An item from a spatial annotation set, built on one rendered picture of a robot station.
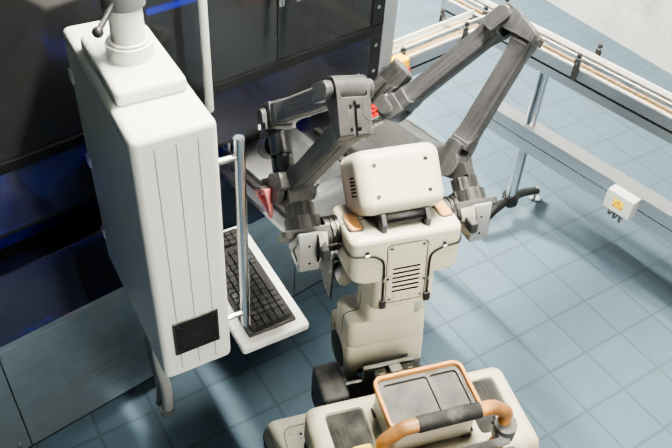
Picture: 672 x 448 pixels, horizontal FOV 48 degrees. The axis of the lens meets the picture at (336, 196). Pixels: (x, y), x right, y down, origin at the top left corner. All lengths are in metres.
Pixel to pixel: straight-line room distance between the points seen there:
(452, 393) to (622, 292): 1.81
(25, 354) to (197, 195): 1.07
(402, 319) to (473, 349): 1.15
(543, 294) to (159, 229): 2.15
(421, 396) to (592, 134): 2.85
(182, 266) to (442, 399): 0.68
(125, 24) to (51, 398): 1.47
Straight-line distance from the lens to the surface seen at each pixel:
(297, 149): 2.53
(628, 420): 3.13
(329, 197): 2.35
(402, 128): 2.66
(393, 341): 2.07
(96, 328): 2.57
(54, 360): 2.58
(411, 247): 1.75
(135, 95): 1.56
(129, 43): 1.61
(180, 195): 1.58
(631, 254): 3.77
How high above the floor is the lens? 2.42
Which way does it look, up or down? 41 degrees down
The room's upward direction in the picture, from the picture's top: 4 degrees clockwise
